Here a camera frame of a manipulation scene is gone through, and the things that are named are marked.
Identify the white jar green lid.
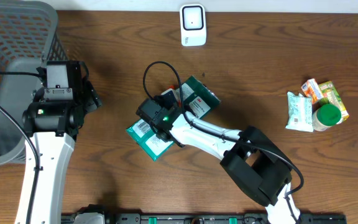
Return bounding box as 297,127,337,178
312,104,342,131

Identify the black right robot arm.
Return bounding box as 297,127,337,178
149,108,301,223

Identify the green 3M package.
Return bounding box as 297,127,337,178
126,76,221,161

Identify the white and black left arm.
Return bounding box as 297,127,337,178
15,79,101,223

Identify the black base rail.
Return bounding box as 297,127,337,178
60,212,347,224

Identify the green yellow juice carton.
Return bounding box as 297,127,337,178
318,81,349,124

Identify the small orange box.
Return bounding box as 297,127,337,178
301,78,324,104

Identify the dark grey plastic mesh basket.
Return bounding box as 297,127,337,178
0,1,68,165

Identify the white barcode scanner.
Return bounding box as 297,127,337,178
180,4,207,47

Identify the mint green wipes pack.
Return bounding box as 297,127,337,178
285,91,314,132

